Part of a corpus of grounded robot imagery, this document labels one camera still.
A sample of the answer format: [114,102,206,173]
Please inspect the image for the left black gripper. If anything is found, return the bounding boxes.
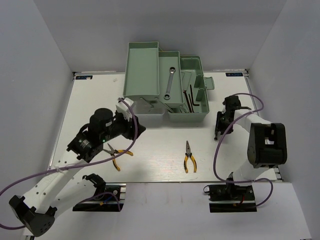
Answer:
[101,110,147,143]

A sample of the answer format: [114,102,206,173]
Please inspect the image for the small silver wrench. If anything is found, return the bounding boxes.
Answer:
[214,130,219,141]

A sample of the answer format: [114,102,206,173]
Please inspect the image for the short dark red hex key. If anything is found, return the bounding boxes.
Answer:
[189,84,200,107]

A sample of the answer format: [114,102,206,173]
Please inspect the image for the long dark red hex key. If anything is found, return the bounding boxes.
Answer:
[182,90,193,113]

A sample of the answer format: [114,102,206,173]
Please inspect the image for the yellow handled pliers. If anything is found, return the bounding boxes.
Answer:
[103,142,134,172]
[183,140,197,174]

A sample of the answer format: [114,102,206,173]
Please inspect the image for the large silver ratchet wrench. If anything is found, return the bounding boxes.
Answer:
[163,66,176,100]

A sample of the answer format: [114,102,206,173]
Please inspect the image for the green toolbox with clear lid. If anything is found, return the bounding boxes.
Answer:
[123,41,215,123]

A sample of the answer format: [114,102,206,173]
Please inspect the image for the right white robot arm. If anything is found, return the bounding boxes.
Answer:
[213,93,288,200]

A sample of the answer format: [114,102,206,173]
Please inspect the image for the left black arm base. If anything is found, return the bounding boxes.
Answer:
[72,183,126,213]

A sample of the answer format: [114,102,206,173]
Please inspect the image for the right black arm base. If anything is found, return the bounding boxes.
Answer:
[203,183,257,213]

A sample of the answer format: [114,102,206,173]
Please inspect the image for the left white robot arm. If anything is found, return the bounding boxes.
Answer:
[9,102,146,237]

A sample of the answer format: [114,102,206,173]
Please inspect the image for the right blue table sticker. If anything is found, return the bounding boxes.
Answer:
[225,72,244,77]

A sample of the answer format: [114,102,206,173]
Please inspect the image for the blue table sticker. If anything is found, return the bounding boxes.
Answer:
[75,75,93,80]
[225,72,244,77]

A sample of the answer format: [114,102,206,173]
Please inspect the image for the left blue table sticker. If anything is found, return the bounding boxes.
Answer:
[75,75,93,80]

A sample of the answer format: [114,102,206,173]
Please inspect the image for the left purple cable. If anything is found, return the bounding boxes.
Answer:
[0,98,140,230]

